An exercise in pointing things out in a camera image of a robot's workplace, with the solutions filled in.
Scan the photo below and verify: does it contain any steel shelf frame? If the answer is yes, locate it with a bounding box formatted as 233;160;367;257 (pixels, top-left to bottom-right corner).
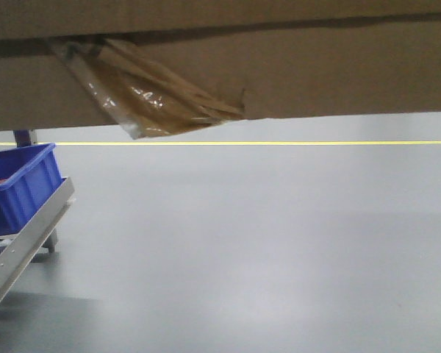
0;129;76;321

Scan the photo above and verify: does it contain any blue plastic bin lower left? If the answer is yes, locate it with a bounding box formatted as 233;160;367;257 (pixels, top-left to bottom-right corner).
0;143;63;236

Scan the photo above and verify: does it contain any brown cardboard carton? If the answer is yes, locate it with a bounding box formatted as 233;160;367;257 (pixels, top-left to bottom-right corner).
0;1;441;139

